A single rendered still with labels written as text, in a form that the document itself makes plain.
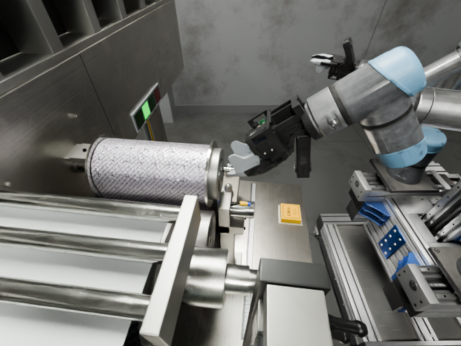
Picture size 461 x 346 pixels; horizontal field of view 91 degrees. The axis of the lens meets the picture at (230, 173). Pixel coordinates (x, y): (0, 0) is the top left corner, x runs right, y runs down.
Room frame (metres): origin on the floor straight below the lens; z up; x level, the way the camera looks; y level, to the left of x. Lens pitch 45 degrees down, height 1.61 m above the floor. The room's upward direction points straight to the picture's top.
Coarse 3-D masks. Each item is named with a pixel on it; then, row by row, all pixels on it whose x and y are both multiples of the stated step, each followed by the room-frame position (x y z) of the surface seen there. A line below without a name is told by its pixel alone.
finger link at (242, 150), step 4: (232, 144) 0.39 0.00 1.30; (236, 144) 0.39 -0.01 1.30; (240, 144) 0.39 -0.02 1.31; (244, 144) 0.39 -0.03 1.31; (232, 148) 0.39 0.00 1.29; (236, 148) 0.39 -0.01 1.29; (240, 148) 0.39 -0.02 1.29; (244, 148) 0.39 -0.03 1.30; (248, 148) 0.39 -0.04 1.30; (236, 152) 0.39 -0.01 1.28; (240, 152) 0.39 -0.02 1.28; (244, 152) 0.39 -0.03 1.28; (248, 152) 0.39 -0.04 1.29; (252, 152) 0.38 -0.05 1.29; (244, 156) 0.39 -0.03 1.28
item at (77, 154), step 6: (78, 144) 0.42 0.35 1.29; (84, 144) 0.41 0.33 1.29; (90, 144) 0.41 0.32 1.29; (72, 150) 0.39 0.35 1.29; (78, 150) 0.39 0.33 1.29; (84, 150) 0.39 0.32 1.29; (66, 156) 0.37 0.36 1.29; (72, 156) 0.37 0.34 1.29; (78, 156) 0.37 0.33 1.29; (84, 156) 0.37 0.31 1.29; (72, 162) 0.37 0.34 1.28; (78, 162) 0.36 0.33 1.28; (84, 162) 0.36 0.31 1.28
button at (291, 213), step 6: (282, 204) 0.52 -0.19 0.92; (288, 204) 0.52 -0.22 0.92; (282, 210) 0.49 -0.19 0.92; (288, 210) 0.49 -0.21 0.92; (294, 210) 0.49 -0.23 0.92; (282, 216) 0.47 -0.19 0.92; (288, 216) 0.47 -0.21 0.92; (294, 216) 0.47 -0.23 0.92; (300, 216) 0.47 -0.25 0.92; (288, 222) 0.45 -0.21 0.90; (294, 222) 0.45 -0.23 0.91
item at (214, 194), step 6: (216, 150) 0.37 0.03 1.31; (222, 150) 0.39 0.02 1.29; (216, 156) 0.35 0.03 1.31; (222, 156) 0.39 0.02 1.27; (210, 162) 0.34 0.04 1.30; (216, 162) 0.34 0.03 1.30; (210, 168) 0.32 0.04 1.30; (216, 168) 0.32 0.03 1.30; (210, 174) 0.31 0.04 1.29; (216, 174) 0.31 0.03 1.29; (210, 180) 0.31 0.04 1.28; (216, 180) 0.31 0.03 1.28; (210, 186) 0.30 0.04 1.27; (216, 186) 0.30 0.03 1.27; (210, 192) 0.30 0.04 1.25; (216, 192) 0.30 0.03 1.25; (210, 198) 0.30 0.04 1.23; (216, 198) 0.30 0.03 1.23
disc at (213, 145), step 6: (210, 144) 0.37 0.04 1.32; (216, 144) 0.41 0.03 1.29; (210, 150) 0.35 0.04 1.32; (210, 156) 0.34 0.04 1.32; (204, 174) 0.30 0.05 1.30; (204, 180) 0.30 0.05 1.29; (204, 186) 0.29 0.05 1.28; (204, 192) 0.29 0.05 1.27; (204, 198) 0.28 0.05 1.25; (210, 204) 0.30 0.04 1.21
